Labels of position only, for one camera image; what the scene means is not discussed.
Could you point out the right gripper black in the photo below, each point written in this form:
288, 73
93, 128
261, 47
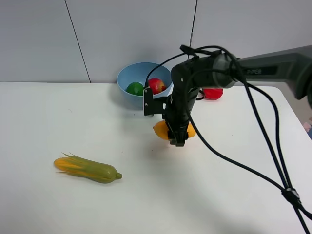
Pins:
176, 114

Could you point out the yellow mango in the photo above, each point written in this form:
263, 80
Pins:
161, 130

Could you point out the red pomegranate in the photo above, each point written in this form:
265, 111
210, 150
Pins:
157, 85

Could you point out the green lime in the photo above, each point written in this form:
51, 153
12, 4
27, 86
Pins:
135, 88

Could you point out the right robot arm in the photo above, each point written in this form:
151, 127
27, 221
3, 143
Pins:
220, 69

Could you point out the blue bowl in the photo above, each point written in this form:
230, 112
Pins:
138, 72

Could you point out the red bell pepper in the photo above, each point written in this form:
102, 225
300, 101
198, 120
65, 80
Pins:
211, 93

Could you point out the corn cob with husk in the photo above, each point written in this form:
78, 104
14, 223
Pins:
80, 167

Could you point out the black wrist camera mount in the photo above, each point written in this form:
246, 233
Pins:
152, 106

